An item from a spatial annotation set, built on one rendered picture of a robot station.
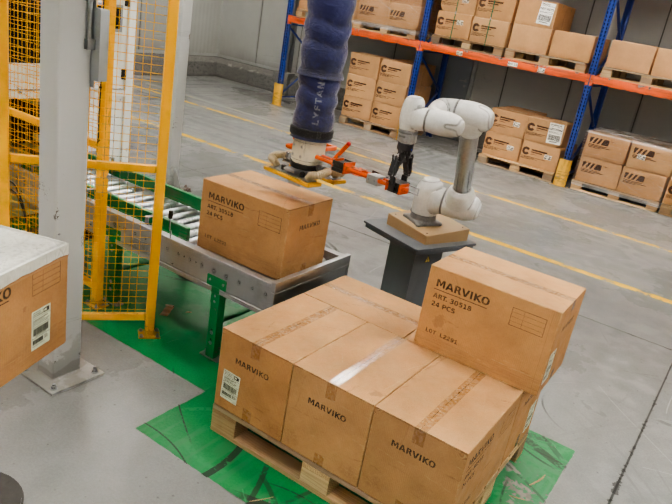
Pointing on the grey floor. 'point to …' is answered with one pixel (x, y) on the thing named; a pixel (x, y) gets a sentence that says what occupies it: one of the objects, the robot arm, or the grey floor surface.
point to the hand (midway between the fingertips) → (397, 184)
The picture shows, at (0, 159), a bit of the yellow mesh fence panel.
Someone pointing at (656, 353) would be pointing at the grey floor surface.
